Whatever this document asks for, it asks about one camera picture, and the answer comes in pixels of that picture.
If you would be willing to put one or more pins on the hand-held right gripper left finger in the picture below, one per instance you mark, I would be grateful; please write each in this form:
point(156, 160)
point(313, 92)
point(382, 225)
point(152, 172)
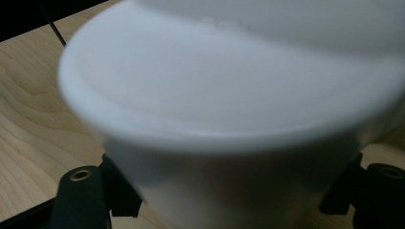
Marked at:
point(124, 194)

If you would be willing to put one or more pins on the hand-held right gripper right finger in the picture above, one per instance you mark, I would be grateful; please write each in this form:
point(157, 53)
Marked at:
point(339, 197)

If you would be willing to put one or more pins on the white-lidded seasoning jar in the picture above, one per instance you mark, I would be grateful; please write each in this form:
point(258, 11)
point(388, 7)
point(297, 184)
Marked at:
point(223, 95)

